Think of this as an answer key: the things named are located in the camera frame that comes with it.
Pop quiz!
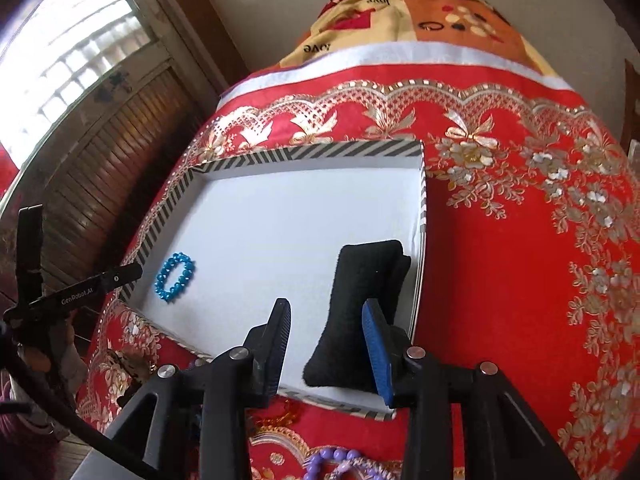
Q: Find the lilac bead bracelet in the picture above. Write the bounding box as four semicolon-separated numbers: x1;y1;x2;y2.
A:
302;447;386;480

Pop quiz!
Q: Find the yellow orange love blanket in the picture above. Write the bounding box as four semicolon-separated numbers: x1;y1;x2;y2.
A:
279;0;556;76

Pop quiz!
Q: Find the leopard print bow scrunchie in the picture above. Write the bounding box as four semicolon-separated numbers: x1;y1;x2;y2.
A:
107;349;154;384

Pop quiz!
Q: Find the black velvet cushion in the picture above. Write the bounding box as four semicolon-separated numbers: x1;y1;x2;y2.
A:
303;240;411;393

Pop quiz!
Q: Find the blue bead bracelet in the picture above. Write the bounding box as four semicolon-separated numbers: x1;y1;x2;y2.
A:
153;251;196;305

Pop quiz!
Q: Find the bright window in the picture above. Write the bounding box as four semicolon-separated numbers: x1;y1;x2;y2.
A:
1;0;151;168

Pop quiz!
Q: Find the red gold floral tablecloth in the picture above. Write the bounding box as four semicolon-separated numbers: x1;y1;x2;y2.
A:
79;64;639;479

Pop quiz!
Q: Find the brown slatted wooden door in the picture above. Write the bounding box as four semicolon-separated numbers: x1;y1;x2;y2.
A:
1;35;217;308

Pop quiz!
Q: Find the striped white jewelry tray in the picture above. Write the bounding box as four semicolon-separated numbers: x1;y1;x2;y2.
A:
120;139;426;420

